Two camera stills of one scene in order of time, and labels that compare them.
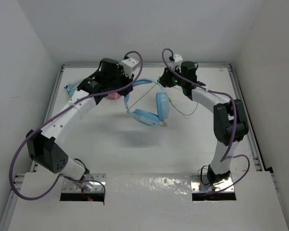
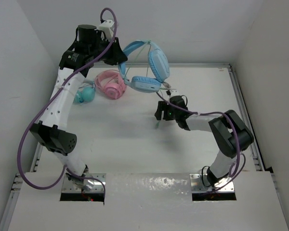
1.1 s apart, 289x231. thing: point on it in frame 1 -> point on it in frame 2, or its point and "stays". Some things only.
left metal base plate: (70, 186) stays
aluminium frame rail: (146, 65) stays
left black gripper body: (120, 80) -> (96, 50)
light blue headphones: (145, 118) -> (159, 65)
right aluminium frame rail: (252, 144) stays
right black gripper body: (173, 79) -> (169, 114)
